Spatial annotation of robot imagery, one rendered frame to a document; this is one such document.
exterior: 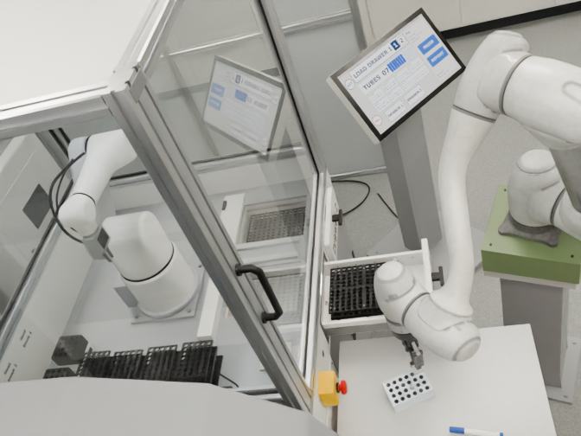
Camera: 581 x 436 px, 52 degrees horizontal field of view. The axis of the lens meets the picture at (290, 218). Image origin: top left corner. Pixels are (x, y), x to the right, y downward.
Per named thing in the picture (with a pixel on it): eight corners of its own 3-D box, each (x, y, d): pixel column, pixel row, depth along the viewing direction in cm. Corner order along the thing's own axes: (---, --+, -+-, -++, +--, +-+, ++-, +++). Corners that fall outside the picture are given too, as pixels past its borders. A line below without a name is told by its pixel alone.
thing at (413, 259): (424, 260, 197) (422, 248, 193) (431, 326, 179) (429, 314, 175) (307, 275, 207) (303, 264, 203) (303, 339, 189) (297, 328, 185)
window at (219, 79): (318, 173, 219) (225, -101, 155) (303, 387, 159) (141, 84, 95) (316, 173, 219) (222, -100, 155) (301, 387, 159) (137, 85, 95)
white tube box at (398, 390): (422, 372, 178) (420, 365, 175) (435, 395, 172) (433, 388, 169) (384, 388, 178) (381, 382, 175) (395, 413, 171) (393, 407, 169)
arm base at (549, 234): (577, 196, 193) (577, 184, 189) (556, 248, 183) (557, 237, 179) (519, 184, 202) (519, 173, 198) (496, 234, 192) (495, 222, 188)
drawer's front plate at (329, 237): (338, 207, 229) (331, 186, 222) (336, 266, 209) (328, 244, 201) (334, 208, 229) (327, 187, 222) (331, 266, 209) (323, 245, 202)
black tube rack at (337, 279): (401, 272, 196) (398, 259, 192) (404, 317, 184) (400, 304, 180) (335, 280, 202) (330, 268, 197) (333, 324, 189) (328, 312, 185)
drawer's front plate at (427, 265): (430, 259, 199) (426, 237, 191) (439, 333, 179) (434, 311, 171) (425, 259, 199) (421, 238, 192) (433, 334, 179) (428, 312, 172)
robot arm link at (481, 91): (438, 99, 133) (489, 121, 124) (472, 17, 127) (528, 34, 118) (469, 106, 142) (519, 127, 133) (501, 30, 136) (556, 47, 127)
